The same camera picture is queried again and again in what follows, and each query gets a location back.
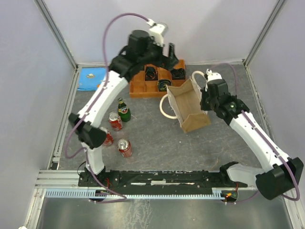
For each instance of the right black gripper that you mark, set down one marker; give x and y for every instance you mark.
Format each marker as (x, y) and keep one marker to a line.
(204, 93)

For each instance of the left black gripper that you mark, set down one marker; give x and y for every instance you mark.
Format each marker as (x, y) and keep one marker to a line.
(167, 62)

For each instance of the canvas tote bag cat print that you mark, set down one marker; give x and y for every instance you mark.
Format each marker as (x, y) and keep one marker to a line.
(185, 102)

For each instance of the green glass bottle red label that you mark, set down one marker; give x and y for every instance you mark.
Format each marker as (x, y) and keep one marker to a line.
(123, 110)

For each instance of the red cola can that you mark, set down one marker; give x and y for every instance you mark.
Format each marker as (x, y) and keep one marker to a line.
(124, 147)
(109, 138)
(115, 121)

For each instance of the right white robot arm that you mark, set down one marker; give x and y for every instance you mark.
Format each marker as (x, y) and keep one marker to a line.
(281, 173)

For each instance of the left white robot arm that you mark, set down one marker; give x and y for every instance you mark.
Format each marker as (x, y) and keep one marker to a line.
(87, 121)

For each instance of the dark rolled fabric item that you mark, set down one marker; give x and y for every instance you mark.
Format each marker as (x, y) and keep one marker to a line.
(178, 74)
(162, 84)
(151, 74)

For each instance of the orange wooden compartment tray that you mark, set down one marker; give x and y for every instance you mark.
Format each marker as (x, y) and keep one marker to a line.
(142, 88)

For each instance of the blue patterned cloth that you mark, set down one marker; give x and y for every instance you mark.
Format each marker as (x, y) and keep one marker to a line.
(91, 78)

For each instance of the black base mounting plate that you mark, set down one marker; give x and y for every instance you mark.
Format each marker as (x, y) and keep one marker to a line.
(166, 182)

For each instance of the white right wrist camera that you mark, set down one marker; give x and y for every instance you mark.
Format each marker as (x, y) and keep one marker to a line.
(210, 75)

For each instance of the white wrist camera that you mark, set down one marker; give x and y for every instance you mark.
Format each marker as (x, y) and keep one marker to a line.
(157, 32)
(210, 75)

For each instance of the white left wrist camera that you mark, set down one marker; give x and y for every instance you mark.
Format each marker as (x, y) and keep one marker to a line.
(157, 32)

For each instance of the blue toothed cable duct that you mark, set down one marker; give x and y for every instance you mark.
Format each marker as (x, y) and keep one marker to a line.
(92, 193)

